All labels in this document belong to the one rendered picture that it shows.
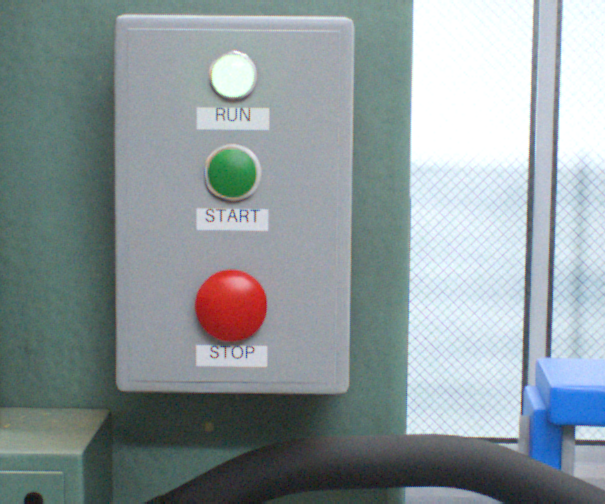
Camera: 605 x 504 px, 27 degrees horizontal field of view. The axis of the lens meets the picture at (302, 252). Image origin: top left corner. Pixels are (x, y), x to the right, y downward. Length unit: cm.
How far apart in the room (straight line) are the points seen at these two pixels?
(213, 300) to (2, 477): 11
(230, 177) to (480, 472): 17
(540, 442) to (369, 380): 79
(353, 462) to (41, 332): 16
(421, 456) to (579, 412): 80
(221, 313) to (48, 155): 13
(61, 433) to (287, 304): 12
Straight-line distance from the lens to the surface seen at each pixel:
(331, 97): 52
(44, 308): 60
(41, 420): 59
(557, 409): 136
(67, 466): 53
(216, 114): 52
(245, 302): 52
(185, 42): 53
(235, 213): 53
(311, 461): 56
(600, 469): 216
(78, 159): 59
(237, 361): 53
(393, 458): 56
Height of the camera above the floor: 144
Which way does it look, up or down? 6 degrees down
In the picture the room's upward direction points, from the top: 1 degrees clockwise
